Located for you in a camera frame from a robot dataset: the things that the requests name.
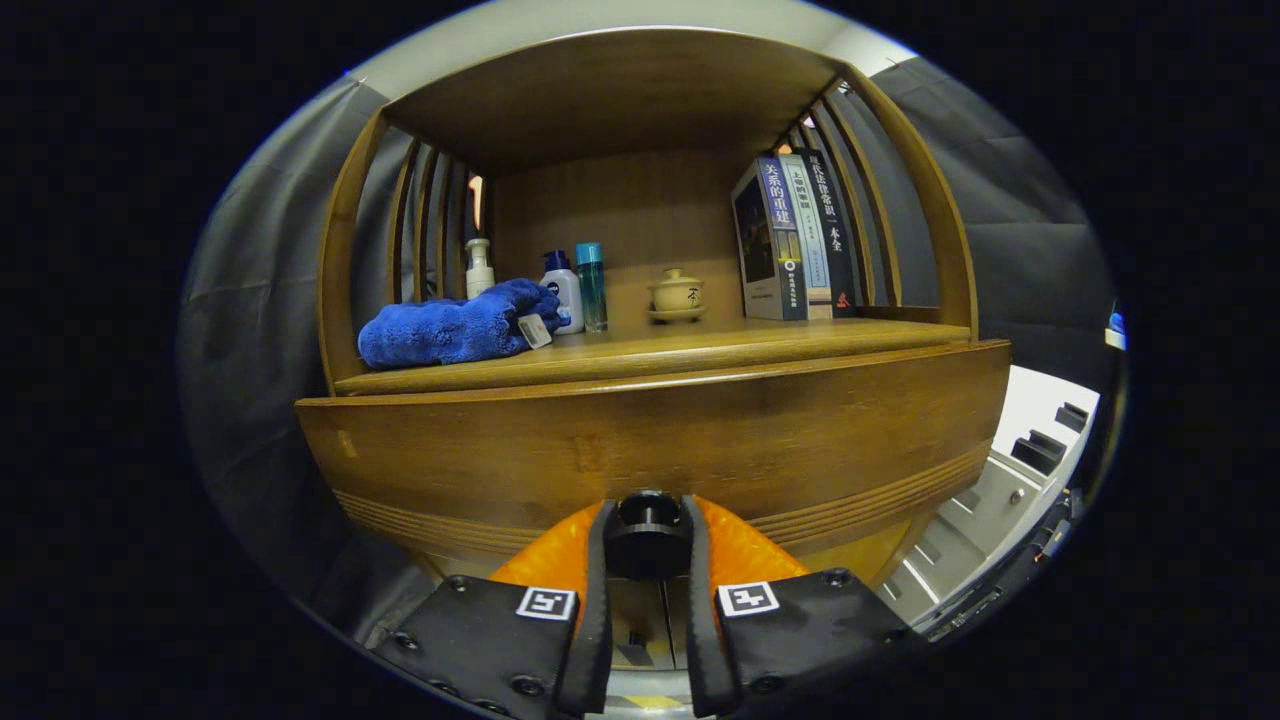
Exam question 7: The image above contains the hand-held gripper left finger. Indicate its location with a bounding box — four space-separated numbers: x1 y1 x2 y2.
372 498 618 719

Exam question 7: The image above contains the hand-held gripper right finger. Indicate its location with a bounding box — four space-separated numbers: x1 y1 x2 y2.
678 495 931 719

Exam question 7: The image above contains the wooden drawer with black knob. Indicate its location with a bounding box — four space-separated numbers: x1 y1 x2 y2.
295 340 1013 586

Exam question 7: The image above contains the wooden countertop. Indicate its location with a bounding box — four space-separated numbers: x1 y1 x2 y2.
335 318 973 398

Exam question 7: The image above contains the white side cabinet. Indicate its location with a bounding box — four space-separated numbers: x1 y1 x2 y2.
875 365 1101 626

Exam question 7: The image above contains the wooden cabinet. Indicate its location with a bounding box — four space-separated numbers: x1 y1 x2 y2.
315 28 981 601

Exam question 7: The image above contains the blue folded towel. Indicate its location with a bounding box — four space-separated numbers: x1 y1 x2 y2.
357 278 573 371

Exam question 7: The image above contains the white bottle with blue cap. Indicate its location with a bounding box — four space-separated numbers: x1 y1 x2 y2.
540 250 585 336

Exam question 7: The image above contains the teal slim bottle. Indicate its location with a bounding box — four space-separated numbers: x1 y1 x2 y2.
576 242 609 333

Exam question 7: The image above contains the beige lidded tea cup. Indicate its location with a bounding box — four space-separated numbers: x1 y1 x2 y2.
646 267 708 324

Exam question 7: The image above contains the white pump bottle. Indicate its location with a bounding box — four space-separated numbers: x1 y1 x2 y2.
465 237 496 301

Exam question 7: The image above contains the dark cover book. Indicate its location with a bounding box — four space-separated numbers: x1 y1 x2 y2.
732 155 809 322

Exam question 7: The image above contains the white spine book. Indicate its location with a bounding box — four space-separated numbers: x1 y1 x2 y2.
780 153 834 320

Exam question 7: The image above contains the black spine book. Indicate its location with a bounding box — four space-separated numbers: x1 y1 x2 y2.
795 148 859 319

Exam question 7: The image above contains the black backdrop cloth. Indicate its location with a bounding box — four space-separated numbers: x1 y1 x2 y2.
178 58 1119 641

